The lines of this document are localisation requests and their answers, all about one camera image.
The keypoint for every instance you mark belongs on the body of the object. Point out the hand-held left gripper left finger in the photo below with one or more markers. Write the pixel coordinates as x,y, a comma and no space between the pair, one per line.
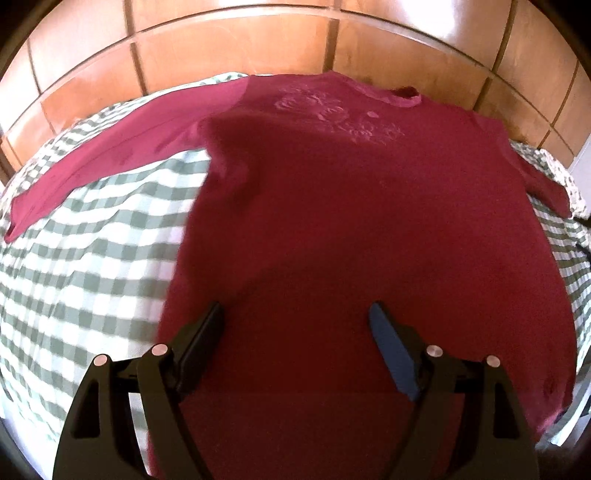
203,339

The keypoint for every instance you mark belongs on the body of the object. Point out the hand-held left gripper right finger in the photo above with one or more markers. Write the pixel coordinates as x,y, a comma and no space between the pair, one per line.
393,350

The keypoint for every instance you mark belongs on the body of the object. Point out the red long-sleeved shirt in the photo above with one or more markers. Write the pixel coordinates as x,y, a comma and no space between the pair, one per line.
351,240

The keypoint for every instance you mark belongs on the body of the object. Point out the green white checkered bedsheet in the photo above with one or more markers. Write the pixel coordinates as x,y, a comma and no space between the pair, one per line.
92,277

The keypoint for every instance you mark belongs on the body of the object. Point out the floral patterned cloth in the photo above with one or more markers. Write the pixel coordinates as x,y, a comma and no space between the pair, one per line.
571,182

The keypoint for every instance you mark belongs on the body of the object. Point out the wooden panelled wardrobe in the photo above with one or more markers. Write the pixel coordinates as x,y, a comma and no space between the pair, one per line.
295,50

